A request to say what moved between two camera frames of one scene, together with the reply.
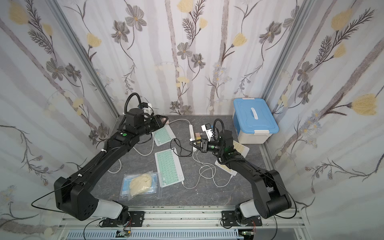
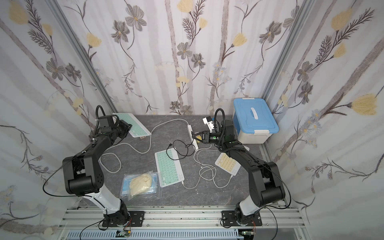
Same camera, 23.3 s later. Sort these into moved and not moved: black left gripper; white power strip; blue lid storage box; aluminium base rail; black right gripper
Moved: black right gripper; black left gripper
Not moved: aluminium base rail; white power strip; blue lid storage box
